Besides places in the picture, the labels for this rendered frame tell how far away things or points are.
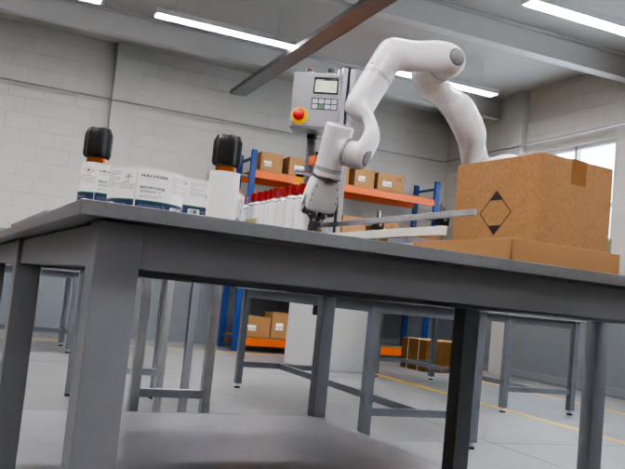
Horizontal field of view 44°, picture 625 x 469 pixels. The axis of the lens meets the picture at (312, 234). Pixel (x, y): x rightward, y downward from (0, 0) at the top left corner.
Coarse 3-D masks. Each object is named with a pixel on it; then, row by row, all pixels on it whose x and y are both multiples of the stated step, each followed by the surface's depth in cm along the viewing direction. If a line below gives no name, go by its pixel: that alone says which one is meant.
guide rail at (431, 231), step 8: (344, 232) 202; (352, 232) 198; (360, 232) 194; (368, 232) 191; (376, 232) 188; (384, 232) 184; (392, 232) 181; (400, 232) 178; (408, 232) 175; (416, 232) 172; (424, 232) 169; (432, 232) 166; (440, 232) 164
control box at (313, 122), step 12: (300, 72) 254; (300, 84) 253; (312, 84) 252; (300, 96) 252; (312, 96) 252; (324, 96) 251; (336, 96) 251; (300, 108) 252; (300, 120) 251; (312, 120) 251; (324, 120) 250; (336, 120) 250; (300, 132) 259; (312, 132) 257
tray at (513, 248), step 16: (448, 240) 146; (464, 240) 142; (480, 240) 138; (496, 240) 134; (512, 240) 131; (528, 240) 132; (496, 256) 134; (512, 256) 131; (528, 256) 132; (544, 256) 134; (560, 256) 135; (576, 256) 137; (592, 256) 139; (608, 256) 141; (608, 272) 141
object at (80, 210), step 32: (32, 224) 141; (64, 224) 120; (160, 224) 101; (192, 224) 102; (224, 224) 104; (256, 224) 106; (384, 256) 120; (416, 256) 118; (448, 256) 121; (480, 256) 124
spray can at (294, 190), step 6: (294, 186) 241; (294, 192) 241; (288, 198) 241; (294, 198) 240; (288, 204) 240; (294, 204) 240; (288, 210) 240; (294, 210) 240; (288, 216) 240; (288, 222) 240
